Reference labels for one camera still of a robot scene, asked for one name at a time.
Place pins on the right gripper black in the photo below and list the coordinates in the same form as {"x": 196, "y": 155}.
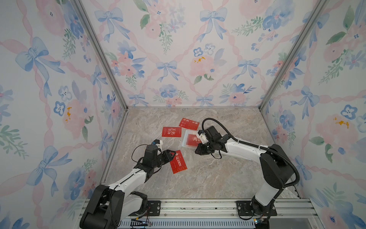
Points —
{"x": 200, "y": 150}

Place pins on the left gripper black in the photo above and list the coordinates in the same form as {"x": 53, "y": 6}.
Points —
{"x": 167, "y": 155}

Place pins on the red card 100 percent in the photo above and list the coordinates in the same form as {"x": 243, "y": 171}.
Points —
{"x": 178, "y": 163}

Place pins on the red card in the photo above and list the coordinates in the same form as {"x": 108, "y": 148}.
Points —
{"x": 193, "y": 141}
{"x": 172, "y": 132}
{"x": 189, "y": 124}

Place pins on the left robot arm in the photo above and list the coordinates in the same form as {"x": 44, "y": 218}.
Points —
{"x": 110, "y": 204}

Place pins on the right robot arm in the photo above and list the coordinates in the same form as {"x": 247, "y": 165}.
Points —
{"x": 278, "y": 170}

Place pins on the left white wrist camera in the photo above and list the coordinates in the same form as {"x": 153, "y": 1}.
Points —
{"x": 158, "y": 143}

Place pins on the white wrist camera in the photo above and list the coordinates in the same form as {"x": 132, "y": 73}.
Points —
{"x": 158, "y": 143}
{"x": 202, "y": 136}

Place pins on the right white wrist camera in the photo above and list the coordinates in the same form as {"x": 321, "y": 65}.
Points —
{"x": 202, "y": 136}

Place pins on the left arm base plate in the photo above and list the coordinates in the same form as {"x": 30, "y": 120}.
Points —
{"x": 150, "y": 208}

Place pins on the aluminium front rail frame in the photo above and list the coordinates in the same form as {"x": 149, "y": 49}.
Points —
{"x": 222, "y": 214}

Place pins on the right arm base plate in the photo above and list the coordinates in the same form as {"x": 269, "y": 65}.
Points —
{"x": 252, "y": 208}

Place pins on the right aluminium corner post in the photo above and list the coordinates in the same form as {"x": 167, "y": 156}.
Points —
{"x": 314, "y": 16}

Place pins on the aluminium corner post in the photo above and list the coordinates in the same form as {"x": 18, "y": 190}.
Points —
{"x": 82, "y": 14}
{"x": 314, "y": 16}

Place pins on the left aluminium corner post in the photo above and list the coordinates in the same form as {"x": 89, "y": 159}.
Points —
{"x": 82, "y": 14}

